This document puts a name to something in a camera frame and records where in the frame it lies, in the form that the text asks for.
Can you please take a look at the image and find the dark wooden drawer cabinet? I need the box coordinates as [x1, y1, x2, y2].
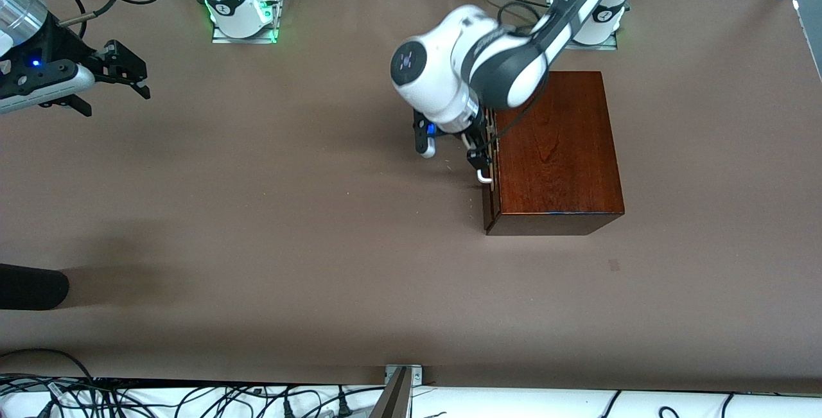
[485, 71, 625, 236]

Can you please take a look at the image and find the black foam cylinder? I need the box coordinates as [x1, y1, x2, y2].
[0, 263, 70, 311]

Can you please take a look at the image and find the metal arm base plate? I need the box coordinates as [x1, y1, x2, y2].
[565, 0, 620, 51]
[211, 0, 283, 44]

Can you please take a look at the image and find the aluminium profile beam with bracket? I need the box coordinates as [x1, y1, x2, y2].
[369, 365, 423, 418]

